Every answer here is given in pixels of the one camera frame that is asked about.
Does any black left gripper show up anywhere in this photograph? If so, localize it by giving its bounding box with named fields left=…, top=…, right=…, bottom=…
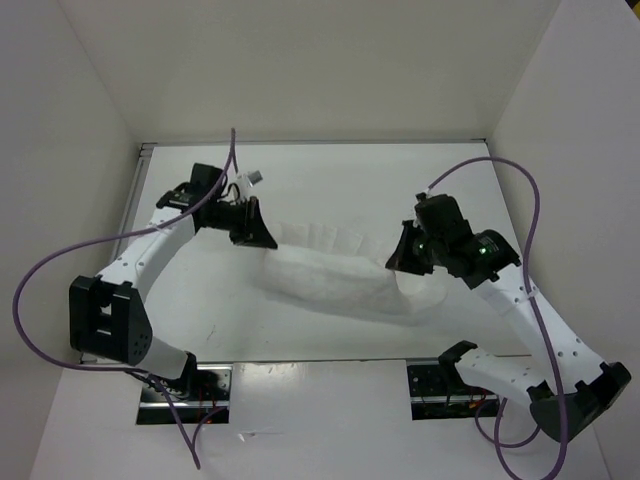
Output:
left=203, top=196, right=277, bottom=250

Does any white pleated skirt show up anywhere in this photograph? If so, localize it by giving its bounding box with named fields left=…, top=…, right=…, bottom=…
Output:
left=256, top=222, right=451, bottom=326

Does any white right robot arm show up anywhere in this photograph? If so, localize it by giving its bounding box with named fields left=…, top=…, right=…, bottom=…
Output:
left=386, top=193, right=632, bottom=441

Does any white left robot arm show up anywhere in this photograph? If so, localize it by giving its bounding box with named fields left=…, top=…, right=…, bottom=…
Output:
left=69, top=164, right=277, bottom=400

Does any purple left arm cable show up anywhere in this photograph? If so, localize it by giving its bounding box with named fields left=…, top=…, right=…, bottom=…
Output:
left=12, top=127, right=241, bottom=470

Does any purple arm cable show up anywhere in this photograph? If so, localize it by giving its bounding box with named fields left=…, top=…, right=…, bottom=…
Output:
left=424, top=157, right=569, bottom=480
left=12, top=127, right=241, bottom=470

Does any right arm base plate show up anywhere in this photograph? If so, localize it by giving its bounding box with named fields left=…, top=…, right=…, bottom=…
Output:
left=406, top=360, right=499, bottom=421

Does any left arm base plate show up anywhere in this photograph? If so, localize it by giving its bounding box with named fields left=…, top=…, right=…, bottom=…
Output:
left=136, top=363, right=233, bottom=426

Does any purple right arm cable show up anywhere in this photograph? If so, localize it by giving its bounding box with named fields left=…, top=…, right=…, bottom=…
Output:
left=424, top=157, right=569, bottom=480

